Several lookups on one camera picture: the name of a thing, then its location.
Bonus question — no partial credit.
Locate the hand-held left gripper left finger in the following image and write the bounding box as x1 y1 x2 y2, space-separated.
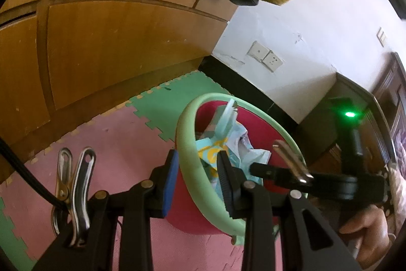
32 149 180 271

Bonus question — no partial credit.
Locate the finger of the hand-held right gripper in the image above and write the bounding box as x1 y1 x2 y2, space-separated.
249 163 313 194

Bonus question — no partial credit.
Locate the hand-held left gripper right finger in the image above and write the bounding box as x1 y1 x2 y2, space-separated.
216 150 362 271

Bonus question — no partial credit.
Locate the red bucket with green rim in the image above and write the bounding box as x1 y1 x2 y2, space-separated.
168 92 308 244

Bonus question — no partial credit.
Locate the light blue wet wipes pack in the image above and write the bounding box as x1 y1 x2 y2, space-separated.
195 123 271 195

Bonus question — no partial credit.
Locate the person's right hand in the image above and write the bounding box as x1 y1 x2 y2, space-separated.
339 204 392 270

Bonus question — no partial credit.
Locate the metal spring clip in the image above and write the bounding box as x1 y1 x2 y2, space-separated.
52 147 96 248
273 140 314 184

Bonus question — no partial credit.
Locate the dark wooden drawer cabinet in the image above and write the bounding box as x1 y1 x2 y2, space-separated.
296 52 406 183

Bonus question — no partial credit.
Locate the pink foam mat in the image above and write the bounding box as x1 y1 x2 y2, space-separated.
0 109 286 271

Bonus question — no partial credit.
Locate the green foam mat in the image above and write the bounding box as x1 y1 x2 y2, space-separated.
131 71 233 143
0 196 35 271

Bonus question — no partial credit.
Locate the white wall socket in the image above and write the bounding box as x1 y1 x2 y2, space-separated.
247 41 284 73

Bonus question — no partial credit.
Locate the black cable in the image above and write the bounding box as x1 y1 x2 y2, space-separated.
0 136 69 214

